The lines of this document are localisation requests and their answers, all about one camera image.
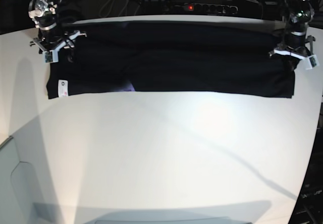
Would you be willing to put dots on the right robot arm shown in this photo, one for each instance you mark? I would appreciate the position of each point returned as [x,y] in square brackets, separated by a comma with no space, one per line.
[46,15]

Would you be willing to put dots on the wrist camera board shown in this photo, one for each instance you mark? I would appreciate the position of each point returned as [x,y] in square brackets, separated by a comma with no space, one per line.
[51,56]
[311,62]

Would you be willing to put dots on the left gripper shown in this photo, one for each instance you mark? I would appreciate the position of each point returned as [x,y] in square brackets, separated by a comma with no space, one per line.
[294,46]

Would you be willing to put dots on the black T-shirt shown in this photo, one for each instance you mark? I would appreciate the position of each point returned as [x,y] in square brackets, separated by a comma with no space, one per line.
[171,57]

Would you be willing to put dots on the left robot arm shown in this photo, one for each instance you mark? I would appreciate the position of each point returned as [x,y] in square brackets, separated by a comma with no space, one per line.
[296,14]

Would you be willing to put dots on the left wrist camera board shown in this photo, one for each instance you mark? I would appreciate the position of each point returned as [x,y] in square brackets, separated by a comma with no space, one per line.
[311,62]

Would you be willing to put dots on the black power strip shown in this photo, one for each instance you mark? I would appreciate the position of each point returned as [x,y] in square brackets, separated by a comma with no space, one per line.
[205,9]

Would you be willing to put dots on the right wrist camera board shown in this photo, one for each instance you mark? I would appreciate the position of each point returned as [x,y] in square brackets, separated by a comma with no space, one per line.
[51,56]

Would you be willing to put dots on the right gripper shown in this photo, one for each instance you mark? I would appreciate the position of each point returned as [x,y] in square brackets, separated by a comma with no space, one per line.
[64,33]

